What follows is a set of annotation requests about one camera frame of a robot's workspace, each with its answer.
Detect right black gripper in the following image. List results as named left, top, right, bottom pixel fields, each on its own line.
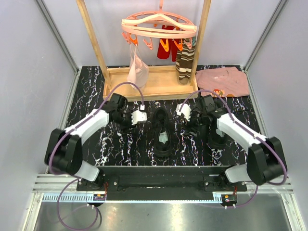
left=181, top=108, right=206, bottom=138

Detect black shoe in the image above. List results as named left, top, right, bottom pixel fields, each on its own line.
left=208, top=126, right=228, bottom=150
left=152, top=107, right=171, bottom=157

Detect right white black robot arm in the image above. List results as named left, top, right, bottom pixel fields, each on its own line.
left=176, top=95, right=287, bottom=191

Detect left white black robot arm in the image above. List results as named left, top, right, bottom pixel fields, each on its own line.
left=44, top=93, right=133, bottom=191

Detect black marble pattern mat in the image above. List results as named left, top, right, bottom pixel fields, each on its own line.
left=65, top=66, right=246, bottom=167

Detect pink hanging bra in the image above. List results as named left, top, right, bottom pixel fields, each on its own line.
left=127, top=44, right=149, bottom=90

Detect pink folded t-shirt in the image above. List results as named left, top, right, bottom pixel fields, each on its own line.
left=195, top=67, right=250, bottom=98

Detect brown striped hanging sock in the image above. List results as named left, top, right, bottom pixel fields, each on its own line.
left=176, top=37, right=196, bottom=85

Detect red hanging sock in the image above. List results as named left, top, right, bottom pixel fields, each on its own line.
left=157, top=38, right=179, bottom=62

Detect right orange connector box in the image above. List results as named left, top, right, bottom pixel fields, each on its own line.
left=222, top=194, right=237, bottom=204

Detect orange connector box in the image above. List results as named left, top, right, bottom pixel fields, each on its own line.
left=222, top=194, right=237, bottom=204
left=93, top=193, right=106, bottom=201

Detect left orange connector box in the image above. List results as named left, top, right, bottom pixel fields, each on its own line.
left=93, top=193, right=106, bottom=201

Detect pink round clip hanger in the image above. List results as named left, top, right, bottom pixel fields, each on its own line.
left=121, top=0, right=197, bottom=50

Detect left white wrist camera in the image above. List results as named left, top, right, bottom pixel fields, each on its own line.
left=131, top=104, right=147, bottom=125

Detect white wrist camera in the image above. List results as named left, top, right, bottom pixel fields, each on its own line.
left=176, top=103, right=192, bottom=122
left=131, top=104, right=147, bottom=125

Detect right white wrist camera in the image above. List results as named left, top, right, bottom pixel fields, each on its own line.
left=176, top=103, right=192, bottom=122

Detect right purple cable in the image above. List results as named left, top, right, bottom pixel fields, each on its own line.
left=180, top=89, right=288, bottom=209

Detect purple cable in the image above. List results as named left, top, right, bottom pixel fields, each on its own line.
left=180, top=89, right=288, bottom=209
left=48, top=81, right=145, bottom=230

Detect wooden drying rack frame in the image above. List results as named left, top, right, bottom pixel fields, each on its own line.
left=77, top=0, right=211, bottom=101

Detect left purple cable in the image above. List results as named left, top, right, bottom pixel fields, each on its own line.
left=48, top=81, right=145, bottom=230

